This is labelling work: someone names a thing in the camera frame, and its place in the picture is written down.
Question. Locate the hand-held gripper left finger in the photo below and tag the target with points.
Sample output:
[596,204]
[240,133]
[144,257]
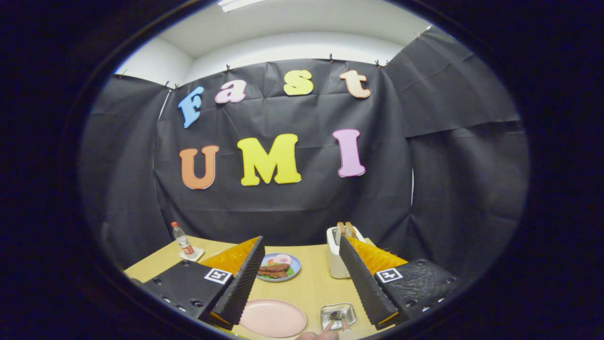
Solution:
[243,283]

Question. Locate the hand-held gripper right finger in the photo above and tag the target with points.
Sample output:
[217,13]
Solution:
[363,283]

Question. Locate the metal drainer basket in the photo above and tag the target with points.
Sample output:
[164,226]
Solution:
[350,309]

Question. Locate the brown meat strip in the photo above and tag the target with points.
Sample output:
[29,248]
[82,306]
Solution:
[274,267]
[272,274]

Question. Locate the white toaster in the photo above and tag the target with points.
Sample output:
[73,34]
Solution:
[336,264]

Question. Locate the pink ham slice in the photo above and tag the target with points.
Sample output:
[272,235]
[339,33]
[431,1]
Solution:
[283,259]

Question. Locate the pink plate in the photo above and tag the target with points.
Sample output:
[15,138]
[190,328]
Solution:
[273,318]

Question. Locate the white square coaster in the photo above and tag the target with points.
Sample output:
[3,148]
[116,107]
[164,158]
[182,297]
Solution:
[198,253]

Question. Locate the blue plate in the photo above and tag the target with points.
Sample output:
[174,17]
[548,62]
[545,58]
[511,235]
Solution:
[295,269]

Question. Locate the toast slice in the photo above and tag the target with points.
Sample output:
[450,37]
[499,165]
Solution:
[339,231]
[350,229]

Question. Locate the clear water bottle red label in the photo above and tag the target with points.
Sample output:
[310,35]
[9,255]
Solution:
[183,241]

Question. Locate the black backdrop cloth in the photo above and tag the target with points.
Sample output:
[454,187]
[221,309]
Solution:
[306,113]

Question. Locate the ceiling light panel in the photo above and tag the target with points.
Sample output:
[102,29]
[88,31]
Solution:
[240,4]

